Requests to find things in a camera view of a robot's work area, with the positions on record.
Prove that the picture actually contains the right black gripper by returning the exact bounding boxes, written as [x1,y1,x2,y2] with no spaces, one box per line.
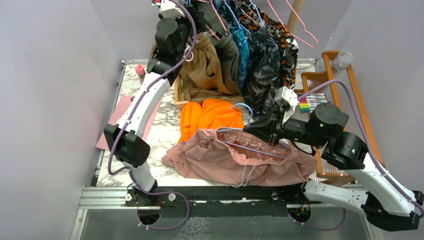
[243,105,328,148]

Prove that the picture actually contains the pink shorts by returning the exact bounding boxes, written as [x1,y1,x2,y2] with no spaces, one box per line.
[162,128,318,187]

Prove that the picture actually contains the pink wire hanger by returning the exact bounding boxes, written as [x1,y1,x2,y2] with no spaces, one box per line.
[266,0,320,49]

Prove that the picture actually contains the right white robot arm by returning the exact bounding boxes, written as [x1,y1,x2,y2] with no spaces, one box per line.
[243,102,424,232]

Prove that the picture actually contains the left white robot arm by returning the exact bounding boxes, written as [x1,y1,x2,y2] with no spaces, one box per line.
[103,0,206,206]

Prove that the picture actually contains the dark green hanging shorts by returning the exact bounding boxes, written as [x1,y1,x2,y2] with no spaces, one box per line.
[194,0,241,95]

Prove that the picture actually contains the dark leaf print shorts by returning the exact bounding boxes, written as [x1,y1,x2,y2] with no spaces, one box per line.
[231,0,282,117]

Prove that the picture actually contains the blue patterned hanging shorts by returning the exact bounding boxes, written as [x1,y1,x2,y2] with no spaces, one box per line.
[215,0,250,92]

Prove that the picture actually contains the orange camo hanging shorts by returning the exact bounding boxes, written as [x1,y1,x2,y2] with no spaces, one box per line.
[236,0,299,89]

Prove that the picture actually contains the coloured marker set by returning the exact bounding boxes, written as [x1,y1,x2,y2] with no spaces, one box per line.
[299,93,329,114]

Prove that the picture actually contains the wooden dish rack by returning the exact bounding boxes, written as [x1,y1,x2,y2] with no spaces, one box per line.
[294,50,385,187]

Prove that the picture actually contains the pink bottle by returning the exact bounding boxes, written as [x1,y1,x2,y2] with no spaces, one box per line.
[134,64,146,85]

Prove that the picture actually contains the clear plastic cup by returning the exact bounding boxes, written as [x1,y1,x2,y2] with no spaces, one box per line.
[331,51,354,71]

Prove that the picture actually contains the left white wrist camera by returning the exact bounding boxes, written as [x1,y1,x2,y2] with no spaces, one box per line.
[151,0,186,19]

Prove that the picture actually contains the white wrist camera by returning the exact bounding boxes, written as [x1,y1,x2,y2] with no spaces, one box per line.
[274,86,300,125]
[151,0,186,19]

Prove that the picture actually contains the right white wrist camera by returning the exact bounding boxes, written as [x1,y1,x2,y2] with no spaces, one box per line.
[274,86,300,125]

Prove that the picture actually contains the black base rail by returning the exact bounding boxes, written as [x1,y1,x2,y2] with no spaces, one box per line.
[124,183,309,218]

